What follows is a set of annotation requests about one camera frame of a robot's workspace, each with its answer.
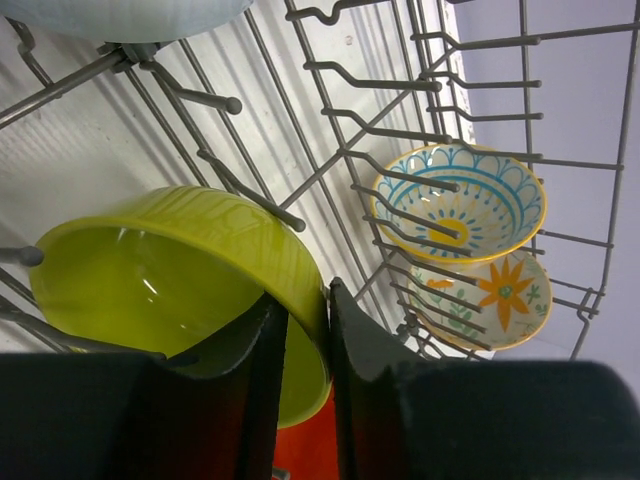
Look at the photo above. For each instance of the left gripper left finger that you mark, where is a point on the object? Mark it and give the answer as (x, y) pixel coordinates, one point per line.
(210, 412)

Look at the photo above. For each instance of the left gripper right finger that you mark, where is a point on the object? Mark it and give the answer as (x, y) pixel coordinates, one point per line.
(400, 416)

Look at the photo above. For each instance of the lime green bowl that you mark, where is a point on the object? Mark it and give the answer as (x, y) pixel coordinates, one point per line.
(166, 269)

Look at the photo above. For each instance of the blue yellow patterned bowl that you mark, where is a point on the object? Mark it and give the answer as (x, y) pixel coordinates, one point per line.
(455, 205)

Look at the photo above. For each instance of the orange flower patterned bowl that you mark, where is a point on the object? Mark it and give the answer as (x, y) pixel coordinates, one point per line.
(509, 304)

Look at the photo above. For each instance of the white bowl middle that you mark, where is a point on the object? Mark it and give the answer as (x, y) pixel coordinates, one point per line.
(125, 21)

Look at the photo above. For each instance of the grey wire dish rack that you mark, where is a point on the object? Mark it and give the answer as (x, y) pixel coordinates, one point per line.
(307, 102)

